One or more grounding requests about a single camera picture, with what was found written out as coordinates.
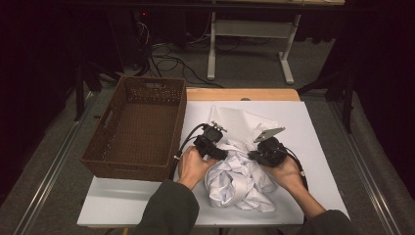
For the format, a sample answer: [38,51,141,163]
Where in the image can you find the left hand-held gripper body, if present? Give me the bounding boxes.
[193,120,228,159]

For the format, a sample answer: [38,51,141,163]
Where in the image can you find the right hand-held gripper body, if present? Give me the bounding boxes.
[254,126,290,168]

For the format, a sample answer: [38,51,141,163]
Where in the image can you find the white shirt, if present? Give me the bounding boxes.
[205,140,279,213]

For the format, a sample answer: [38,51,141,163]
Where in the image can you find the white cloth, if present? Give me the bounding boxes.
[208,104,282,150]

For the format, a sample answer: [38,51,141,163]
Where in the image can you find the brown woven basket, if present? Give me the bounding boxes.
[79,76,188,183]

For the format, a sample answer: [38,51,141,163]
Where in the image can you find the person's right hand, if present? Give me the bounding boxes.
[262,156,302,194]

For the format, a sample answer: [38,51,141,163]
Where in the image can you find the person's left hand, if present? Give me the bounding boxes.
[177,145,218,190]

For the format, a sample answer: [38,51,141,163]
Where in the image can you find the black metal stand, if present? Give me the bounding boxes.
[297,70,356,135]
[73,62,121,122]

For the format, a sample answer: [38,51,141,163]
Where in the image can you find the white-legged desk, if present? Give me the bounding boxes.
[207,0,346,86]

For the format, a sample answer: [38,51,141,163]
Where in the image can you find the black computer tower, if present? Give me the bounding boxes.
[107,9,155,71]

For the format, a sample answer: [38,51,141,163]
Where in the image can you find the right hand-held gripper cable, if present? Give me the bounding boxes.
[283,146,309,192]

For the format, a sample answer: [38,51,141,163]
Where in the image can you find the black floor cable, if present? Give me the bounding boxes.
[150,55,226,89]

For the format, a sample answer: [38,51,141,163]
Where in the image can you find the metal floor rail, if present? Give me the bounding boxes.
[13,94,96,235]
[327,101,404,235]

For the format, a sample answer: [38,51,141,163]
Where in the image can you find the tangled floor cables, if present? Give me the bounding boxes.
[133,19,170,77]

